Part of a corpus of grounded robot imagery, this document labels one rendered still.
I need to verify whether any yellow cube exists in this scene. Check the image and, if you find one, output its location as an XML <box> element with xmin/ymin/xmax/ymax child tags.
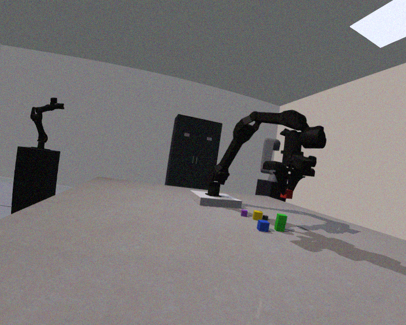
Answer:
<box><xmin>252</xmin><ymin>210</ymin><xmax>263</xmax><ymax>220</ymax></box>

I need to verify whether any red block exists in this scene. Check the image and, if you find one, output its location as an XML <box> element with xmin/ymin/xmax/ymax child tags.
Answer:
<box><xmin>280</xmin><ymin>189</ymin><xmax>293</xmax><ymax>199</ymax></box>

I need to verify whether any green block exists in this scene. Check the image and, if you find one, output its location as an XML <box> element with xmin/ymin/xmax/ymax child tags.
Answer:
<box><xmin>276</xmin><ymin>213</ymin><xmax>288</xmax><ymax>225</ymax></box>
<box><xmin>274</xmin><ymin>222</ymin><xmax>285</xmax><ymax>232</ymax></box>

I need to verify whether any blue cube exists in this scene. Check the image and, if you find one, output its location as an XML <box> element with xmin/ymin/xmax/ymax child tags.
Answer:
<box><xmin>257</xmin><ymin>220</ymin><xmax>270</xmax><ymax>232</ymax></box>

